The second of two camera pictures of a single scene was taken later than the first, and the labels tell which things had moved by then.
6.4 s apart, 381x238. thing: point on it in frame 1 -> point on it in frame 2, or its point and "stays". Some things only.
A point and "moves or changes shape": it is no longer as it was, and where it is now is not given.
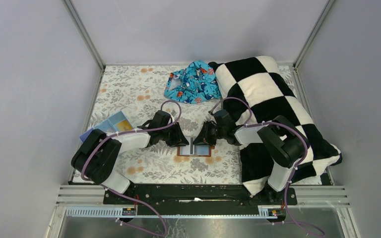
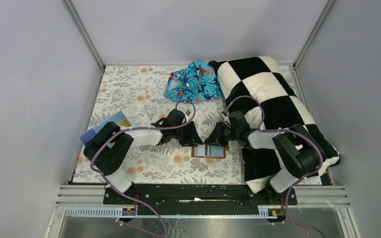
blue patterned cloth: (197, 83) stays
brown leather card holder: (199, 150) moves or changes shape
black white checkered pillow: (254, 89) stays
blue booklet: (116, 123) stays
